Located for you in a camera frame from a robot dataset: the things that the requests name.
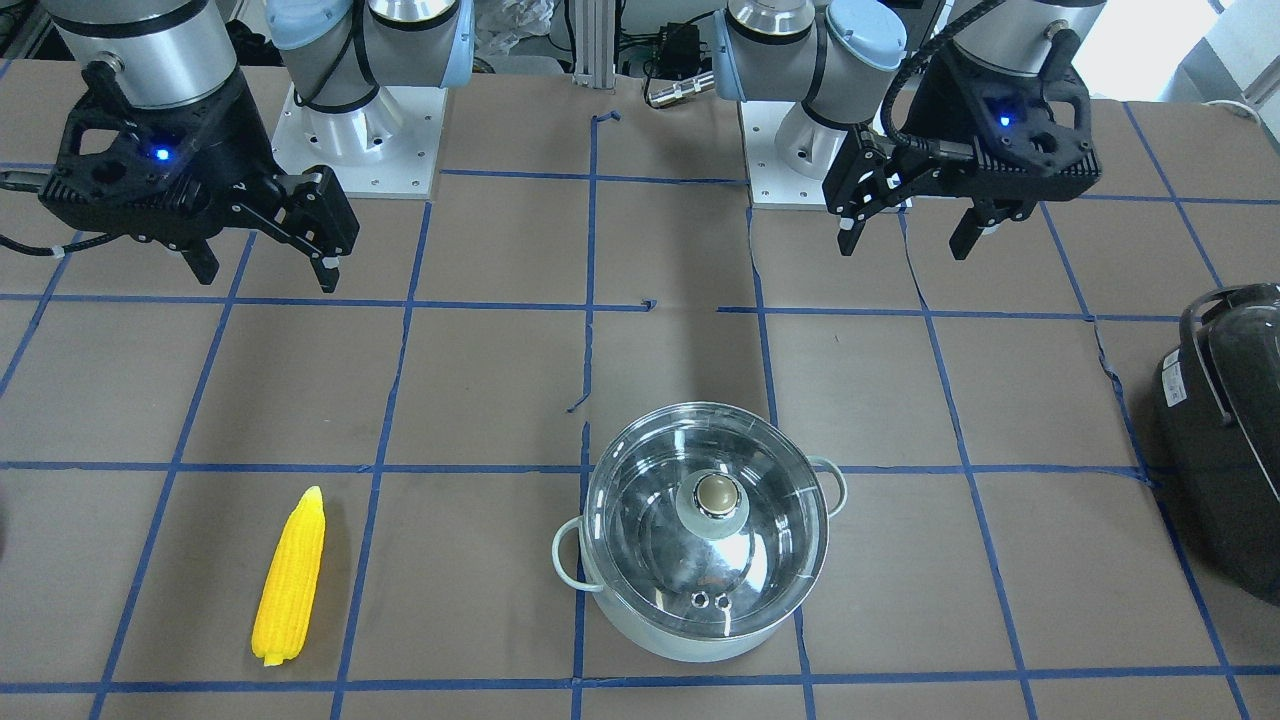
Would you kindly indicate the glass pot lid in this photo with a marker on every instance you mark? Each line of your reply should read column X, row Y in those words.
column 705, row 520

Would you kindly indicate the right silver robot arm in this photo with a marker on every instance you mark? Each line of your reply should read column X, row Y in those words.
column 338, row 53

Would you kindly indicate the black rice cooker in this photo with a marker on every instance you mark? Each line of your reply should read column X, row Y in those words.
column 1218, row 407

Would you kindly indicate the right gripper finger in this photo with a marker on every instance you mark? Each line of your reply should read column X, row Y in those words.
column 201, row 260
column 311, row 213

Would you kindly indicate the aluminium frame post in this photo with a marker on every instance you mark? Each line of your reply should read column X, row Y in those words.
column 594, row 58

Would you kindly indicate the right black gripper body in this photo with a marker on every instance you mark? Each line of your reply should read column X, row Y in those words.
column 236, row 124

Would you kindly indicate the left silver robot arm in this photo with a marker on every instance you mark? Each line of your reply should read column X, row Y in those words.
column 839, row 60

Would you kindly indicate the white electric cooking pot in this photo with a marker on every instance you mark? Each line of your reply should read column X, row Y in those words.
column 600, row 590

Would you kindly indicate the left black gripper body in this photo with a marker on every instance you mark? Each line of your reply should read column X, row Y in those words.
column 937, row 110

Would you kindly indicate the yellow corn cob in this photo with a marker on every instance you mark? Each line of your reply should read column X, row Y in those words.
column 282, row 619

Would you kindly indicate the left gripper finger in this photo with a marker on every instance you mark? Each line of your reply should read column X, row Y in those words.
column 865, row 178
column 984, row 215

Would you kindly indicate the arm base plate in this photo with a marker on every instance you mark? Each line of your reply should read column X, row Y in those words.
column 788, row 154
column 386, row 150

